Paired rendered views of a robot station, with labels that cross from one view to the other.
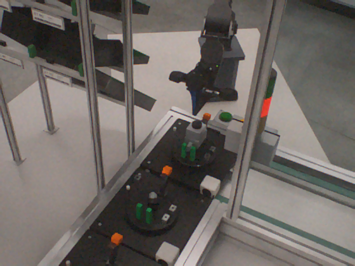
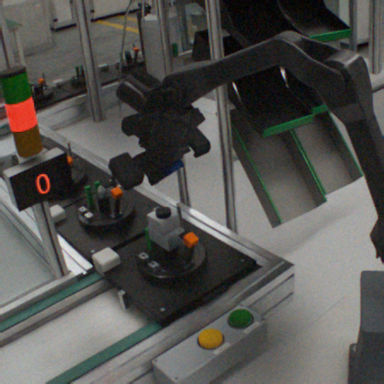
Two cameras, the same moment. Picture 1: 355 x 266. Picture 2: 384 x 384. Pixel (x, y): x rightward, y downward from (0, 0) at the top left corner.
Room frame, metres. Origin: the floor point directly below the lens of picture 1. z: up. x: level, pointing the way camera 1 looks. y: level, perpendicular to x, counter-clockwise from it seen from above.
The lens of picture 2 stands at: (1.46, -0.75, 1.60)
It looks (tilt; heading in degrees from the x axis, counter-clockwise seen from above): 30 degrees down; 119
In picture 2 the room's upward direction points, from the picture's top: 7 degrees counter-clockwise
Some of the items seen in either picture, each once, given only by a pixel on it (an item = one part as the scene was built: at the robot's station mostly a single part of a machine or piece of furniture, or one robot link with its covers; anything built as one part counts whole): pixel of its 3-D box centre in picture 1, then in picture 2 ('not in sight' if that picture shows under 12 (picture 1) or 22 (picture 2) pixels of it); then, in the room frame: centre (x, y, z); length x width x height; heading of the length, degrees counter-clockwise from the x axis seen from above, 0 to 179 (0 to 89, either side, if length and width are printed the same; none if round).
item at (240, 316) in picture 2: (225, 117); (240, 319); (1.20, -0.16, 0.96); 0.04 x 0.04 x 0.02
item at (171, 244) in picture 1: (152, 202); (103, 201); (0.78, 0.05, 1.01); 0.24 x 0.24 x 0.13; 65
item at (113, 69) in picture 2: not in sight; (129, 57); (0.12, 1.21, 1.01); 0.24 x 0.24 x 0.13; 65
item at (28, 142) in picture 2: not in sight; (27, 138); (0.82, -0.18, 1.28); 0.05 x 0.05 x 0.05
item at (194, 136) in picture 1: (194, 133); (162, 224); (1.00, -0.05, 1.06); 0.08 x 0.04 x 0.07; 155
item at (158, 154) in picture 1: (193, 155); (172, 266); (1.01, -0.05, 0.96); 0.24 x 0.24 x 0.02; 65
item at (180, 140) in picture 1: (194, 151); (171, 258); (1.01, -0.05, 0.98); 0.14 x 0.14 x 0.02
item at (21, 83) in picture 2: not in sight; (15, 87); (0.82, -0.18, 1.38); 0.05 x 0.05 x 0.05
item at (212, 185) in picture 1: (210, 187); (106, 262); (0.88, -0.10, 0.97); 0.05 x 0.05 x 0.04; 65
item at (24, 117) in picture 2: not in sight; (21, 113); (0.82, -0.18, 1.33); 0.05 x 0.05 x 0.05
